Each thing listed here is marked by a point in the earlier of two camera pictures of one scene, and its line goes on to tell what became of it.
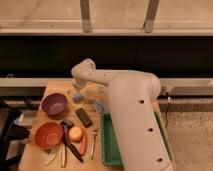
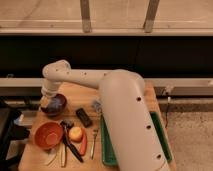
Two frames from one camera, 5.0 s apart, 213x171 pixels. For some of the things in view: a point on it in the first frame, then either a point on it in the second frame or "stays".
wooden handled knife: x=63 y=154 stays
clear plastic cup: x=100 y=105 stays
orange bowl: x=47 y=135 stays
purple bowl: x=54 y=103 stays
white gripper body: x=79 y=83 to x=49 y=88
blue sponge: x=77 y=97 to x=54 y=104
